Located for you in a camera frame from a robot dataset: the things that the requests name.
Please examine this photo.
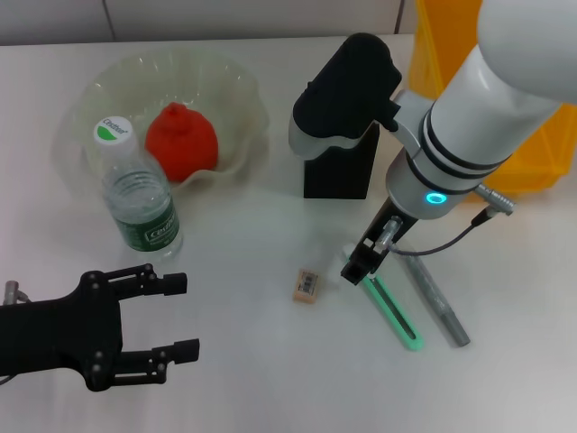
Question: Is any clear wavy glass fruit plate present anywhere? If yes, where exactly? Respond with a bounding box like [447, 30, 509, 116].
[56, 49, 271, 196]

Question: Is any black mesh pen holder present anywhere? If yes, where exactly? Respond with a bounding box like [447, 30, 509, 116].
[303, 120, 381, 200]

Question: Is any beige eraser with barcode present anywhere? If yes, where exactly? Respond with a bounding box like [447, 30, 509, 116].
[291, 268, 324, 304]

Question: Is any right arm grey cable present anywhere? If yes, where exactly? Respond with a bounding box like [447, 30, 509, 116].
[378, 181, 517, 262]

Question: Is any mint green utility knife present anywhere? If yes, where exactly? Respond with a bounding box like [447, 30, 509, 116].
[332, 245, 426, 354]

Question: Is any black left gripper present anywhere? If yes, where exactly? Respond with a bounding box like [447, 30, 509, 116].
[0, 263, 201, 392]

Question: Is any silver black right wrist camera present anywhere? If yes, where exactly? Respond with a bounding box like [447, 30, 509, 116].
[288, 32, 404, 161]

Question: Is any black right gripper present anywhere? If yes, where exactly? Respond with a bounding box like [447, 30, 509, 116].
[340, 197, 418, 286]

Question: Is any clear green-label water bottle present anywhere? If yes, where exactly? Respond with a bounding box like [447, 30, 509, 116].
[93, 116, 186, 263]

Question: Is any yellow plastic bin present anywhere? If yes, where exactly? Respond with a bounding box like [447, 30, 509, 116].
[408, 0, 577, 196]

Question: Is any orange fruit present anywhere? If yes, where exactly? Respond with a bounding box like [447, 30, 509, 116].
[144, 101, 220, 182]

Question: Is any grey marker pen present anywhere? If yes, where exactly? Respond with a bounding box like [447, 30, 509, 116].
[396, 251, 472, 348]

